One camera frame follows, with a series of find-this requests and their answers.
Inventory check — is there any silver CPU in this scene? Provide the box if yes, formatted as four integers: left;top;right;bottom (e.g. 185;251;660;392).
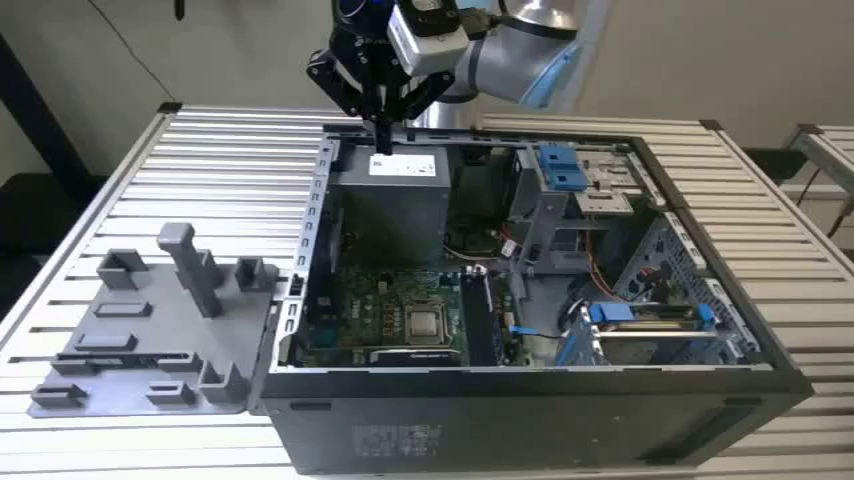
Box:
407;310;446;344

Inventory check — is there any grey parts rack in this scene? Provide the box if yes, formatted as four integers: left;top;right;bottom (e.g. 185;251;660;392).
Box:
26;222;282;419

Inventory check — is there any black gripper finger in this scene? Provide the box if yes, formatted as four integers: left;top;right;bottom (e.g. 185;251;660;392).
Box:
306;48;386;154
385;71;457;154

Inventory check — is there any grey metal drive cage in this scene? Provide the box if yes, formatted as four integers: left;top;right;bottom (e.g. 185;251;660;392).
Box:
506;144;664;275

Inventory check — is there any black chair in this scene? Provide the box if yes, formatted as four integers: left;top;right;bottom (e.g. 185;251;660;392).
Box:
742;146;810;188

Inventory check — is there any thin black wall cable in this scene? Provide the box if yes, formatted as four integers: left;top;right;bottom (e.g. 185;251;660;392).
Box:
99;0;177;105

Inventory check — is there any black desk frame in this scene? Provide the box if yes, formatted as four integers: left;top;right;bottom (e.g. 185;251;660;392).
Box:
0;32;109;301

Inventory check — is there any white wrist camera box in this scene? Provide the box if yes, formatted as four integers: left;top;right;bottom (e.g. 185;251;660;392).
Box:
386;0;473;77

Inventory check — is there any black cooler fan with wires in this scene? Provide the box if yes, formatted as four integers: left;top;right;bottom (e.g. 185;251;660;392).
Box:
442;219;510;262

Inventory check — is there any orange wire bundle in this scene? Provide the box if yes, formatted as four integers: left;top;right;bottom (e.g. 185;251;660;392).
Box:
580;228;621;301

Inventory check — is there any metal socket cover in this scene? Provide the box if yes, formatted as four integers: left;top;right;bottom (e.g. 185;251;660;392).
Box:
398;298;457;351

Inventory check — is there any grey power supply unit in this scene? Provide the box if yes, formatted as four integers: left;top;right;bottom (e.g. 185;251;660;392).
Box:
330;144;457;267

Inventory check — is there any blue disk carrier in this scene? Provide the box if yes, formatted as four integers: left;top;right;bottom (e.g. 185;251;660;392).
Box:
537;143;584;194
578;301;720;366

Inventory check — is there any black PC case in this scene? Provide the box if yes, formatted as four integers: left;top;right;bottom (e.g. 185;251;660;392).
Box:
257;123;817;475

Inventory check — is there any green motherboard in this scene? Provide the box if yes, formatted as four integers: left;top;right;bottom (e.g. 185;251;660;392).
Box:
293;264;536;369

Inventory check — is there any black graphics card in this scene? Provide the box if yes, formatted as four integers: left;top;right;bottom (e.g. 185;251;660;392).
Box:
363;347;466;369

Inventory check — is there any metal slat side table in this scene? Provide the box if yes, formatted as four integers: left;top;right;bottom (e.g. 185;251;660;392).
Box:
778;122;854;202

